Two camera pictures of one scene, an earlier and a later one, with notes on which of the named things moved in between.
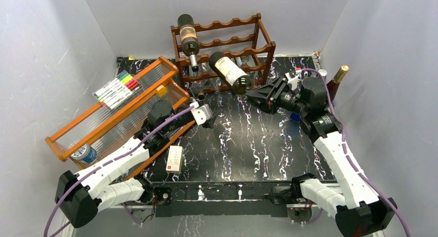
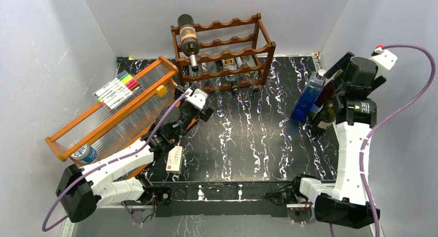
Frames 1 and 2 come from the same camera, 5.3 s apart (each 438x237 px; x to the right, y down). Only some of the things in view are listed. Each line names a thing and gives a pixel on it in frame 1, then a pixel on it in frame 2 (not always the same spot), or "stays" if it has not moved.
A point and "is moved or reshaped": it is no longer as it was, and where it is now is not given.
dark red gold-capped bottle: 332,86 stays
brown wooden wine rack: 234,57 stays
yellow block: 161,91 stays
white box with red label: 174,158 stays
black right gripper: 267,96 → 340,64
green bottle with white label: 233,74 is moved or reshaped
